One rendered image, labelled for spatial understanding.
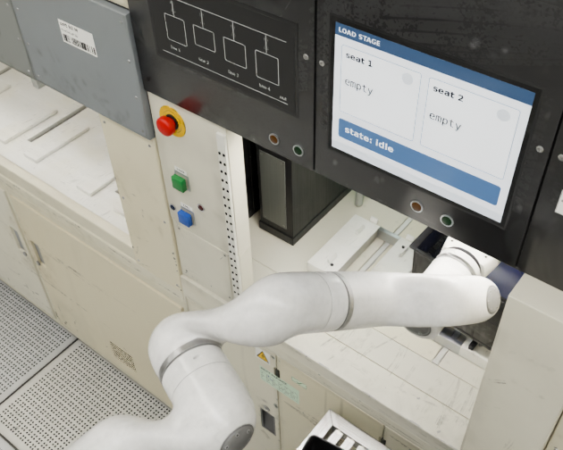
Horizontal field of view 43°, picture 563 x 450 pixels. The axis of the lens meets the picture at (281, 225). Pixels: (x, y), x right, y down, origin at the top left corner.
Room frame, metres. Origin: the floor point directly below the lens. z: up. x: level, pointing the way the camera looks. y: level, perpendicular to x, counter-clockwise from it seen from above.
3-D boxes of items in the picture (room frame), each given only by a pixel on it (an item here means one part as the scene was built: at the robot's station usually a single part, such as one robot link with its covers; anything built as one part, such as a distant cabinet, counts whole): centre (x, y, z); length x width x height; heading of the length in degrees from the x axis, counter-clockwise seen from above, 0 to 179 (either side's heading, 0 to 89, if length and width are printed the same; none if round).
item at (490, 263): (0.89, -0.35, 1.19); 0.11 x 0.10 x 0.07; 141
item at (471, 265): (0.84, -0.31, 1.19); 0.09 x 0.03 x 0.08; 51
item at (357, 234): (1.14, -0.20, 0.89); 0.22 x 0.21 x 0.04; 140
